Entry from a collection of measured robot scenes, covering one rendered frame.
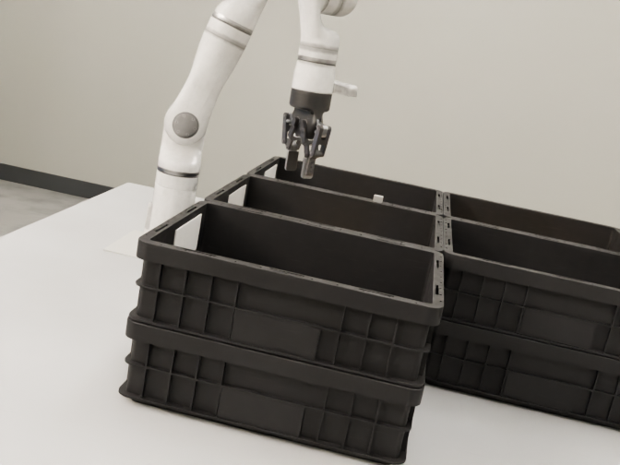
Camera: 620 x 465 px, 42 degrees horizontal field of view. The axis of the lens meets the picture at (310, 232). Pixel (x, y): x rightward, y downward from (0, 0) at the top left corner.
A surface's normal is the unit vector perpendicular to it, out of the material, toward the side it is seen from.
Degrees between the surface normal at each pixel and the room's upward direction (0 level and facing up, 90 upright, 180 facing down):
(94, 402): 0
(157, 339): 90
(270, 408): 90
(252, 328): 90
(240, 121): 90
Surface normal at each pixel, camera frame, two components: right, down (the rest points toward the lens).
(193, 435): 0.18, -0.95
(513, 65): -0.14, 0.22
